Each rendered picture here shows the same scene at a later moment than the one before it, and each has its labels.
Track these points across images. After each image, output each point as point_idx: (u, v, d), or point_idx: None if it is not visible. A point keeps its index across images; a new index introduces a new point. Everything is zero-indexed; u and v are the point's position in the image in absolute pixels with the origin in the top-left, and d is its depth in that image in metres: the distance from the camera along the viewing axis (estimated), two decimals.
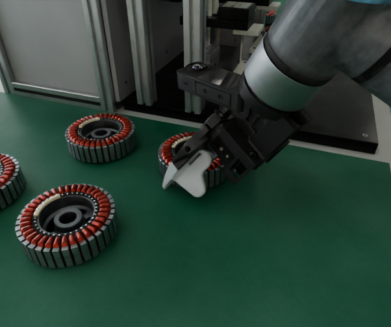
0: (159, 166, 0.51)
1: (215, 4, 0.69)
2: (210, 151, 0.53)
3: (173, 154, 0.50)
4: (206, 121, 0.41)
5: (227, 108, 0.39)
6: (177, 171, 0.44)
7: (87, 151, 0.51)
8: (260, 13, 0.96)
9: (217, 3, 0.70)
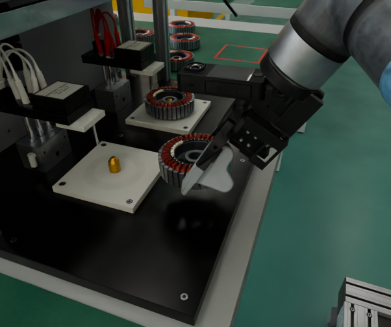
0: (165, 178, 0.49)
1: (34, 87, 0.54)
2: (203, 149, 0.54)
3: (177, 161, 0.49)
4: (226, 116, 0.41)
5: (245, 100, 0.41)
6: (202, 172, 0.44)
7: None
8: None
9: (37, 86, 0.54)
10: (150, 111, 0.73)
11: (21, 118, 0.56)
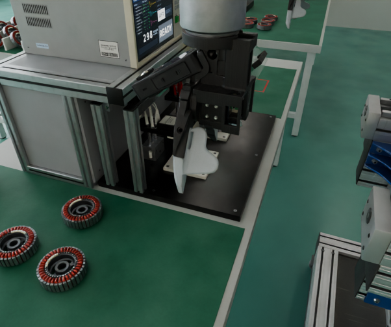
0: None
1: (156, 119, 1.10)
2: None
3: None
4: (179, 99, 0.43)
5: (189, 77, 0.42)
6: (183, 161, 0.43)
7: (73, 223, 0.92)
8: None
9: (157, 118, 1.11)
10: (203, 128, 1.30)
11: (147, 133, 1.12)
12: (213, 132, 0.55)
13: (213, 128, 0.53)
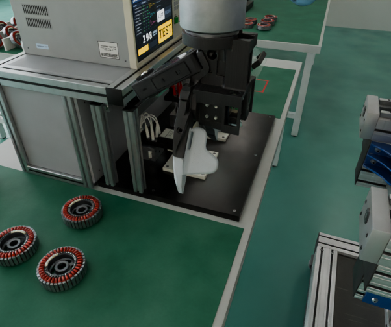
0: None
1: (156, 132, 1.14)
2: None
3: None
4: (179, 99, 0.42)
5: (189, 77, 0.42)
6: (183, 161, 0.43)
7: (73, 223, 0.93)
8: None
9: (158, 131, 1.14)
10: (202, 128, 1.30)
11: None
12: (213, 132, 0.55)
13: (213, 128, 0.53)
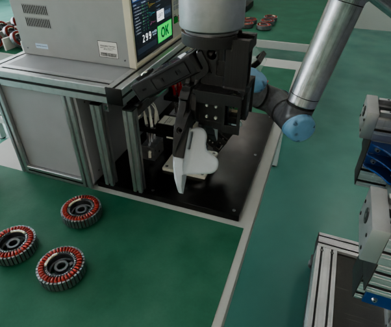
0: None
1: (155, 119, 1.11)
2: None
3: None
4: (178, 99, 0.42)
5: (189, 77, 0.42)
6: (183, 161, 0.43)
7: (72, 223, 0.93)
8: None
9: (156, 118, 1.11)
10: (202, 128, 1.30)
11: (147, 133, 1.13)
12: (213, 132, 0.55)
13: (213, 128, 0.53)
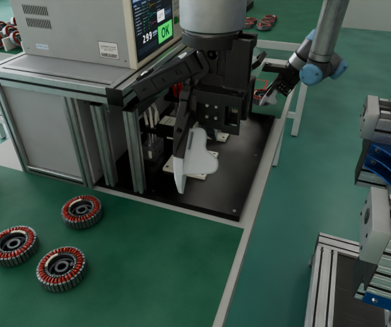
0: (252, 101, 1.46)
1: (155, 119, 1.11)
2: (264, 94, 1.50)
3: (257, 96, 1.45)
4: (179, 100, 0.42)
5: (189, 77, 0.42)
6: (183, 161, 0.43)
7: (73, 223, 0.93)
8: None
9: (157, 119, 1.11)
10: (206, 129, 1.30)
11: (147, 133, 1.13)
12: (213, 132, 0.55)
13: (213, 128, 0.53)
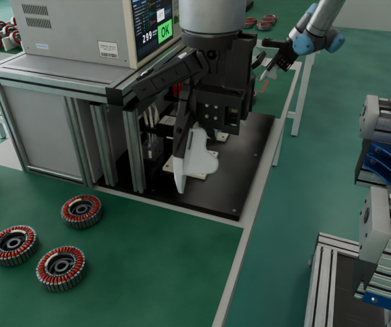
0: None
1: (155, 119, 1.11)
2: None
3: None
4: (179, 100, 0.42)
5: (189, 77, 0.42)
6: (183, 161, 0.43)
7: (73, 223, 0.93)
8: None
9: (156, 118, 1.11)
10: (206, 129, 1.30)
11: (147, 133, 1.13)
12: (213, 132, 0.55)
13: (213, 128, 0.53)
